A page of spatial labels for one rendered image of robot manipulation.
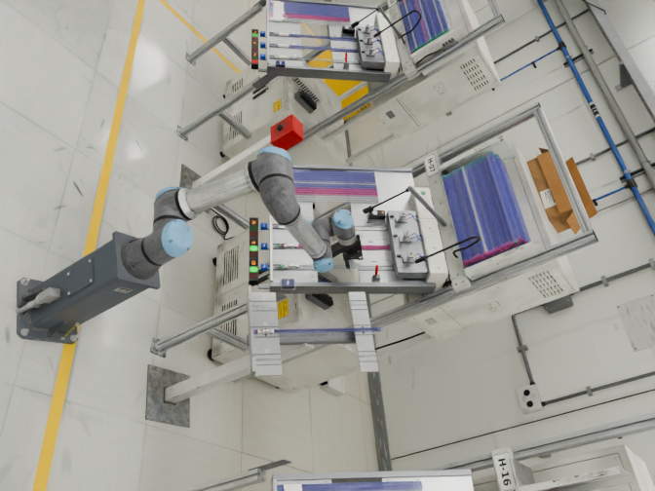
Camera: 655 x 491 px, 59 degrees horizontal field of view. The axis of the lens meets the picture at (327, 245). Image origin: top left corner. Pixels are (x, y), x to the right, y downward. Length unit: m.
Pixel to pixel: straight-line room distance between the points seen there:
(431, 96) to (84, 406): 2.52
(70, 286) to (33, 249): 0.40
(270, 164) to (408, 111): 1.91
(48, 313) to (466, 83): 2.57
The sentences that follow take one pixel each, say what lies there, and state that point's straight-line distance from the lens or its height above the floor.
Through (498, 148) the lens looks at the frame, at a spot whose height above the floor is 1.66.
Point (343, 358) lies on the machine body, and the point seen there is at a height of 0.54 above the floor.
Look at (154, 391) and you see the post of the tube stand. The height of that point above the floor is 0.01.
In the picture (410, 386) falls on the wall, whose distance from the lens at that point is 4.23.
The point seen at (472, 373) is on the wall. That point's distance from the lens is 4.05.
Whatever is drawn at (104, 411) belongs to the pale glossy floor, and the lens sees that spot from 2.62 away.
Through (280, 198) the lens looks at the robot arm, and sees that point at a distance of 1.88.
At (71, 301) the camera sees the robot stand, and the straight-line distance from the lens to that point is 2.32.
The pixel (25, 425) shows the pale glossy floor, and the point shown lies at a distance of 2.43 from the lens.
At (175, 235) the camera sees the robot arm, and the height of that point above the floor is 0.78.
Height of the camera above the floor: 2.04
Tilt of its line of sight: 26 degrees down
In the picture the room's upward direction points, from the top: 64 degrees clockwise
